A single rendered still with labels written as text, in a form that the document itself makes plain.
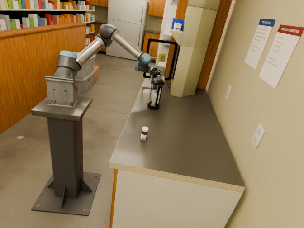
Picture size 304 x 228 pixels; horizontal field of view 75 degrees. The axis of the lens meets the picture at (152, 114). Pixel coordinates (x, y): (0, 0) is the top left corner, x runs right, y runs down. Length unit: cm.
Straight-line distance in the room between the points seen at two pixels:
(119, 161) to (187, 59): 114
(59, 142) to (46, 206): 65
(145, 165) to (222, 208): 49
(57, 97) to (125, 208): 86
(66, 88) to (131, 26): 549
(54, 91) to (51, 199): 104
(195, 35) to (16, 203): 210
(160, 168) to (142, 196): 22
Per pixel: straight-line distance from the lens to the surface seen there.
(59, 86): 148
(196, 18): 180
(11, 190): 233
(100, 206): 204
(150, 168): 104
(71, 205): 206
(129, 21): 681
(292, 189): 93
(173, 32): 180
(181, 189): 112
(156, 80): 149
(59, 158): 178
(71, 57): 154
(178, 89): 191
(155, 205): 123
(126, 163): 105
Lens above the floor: 165
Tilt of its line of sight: 28 degrees down
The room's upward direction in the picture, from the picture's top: 10 degrees clockwise
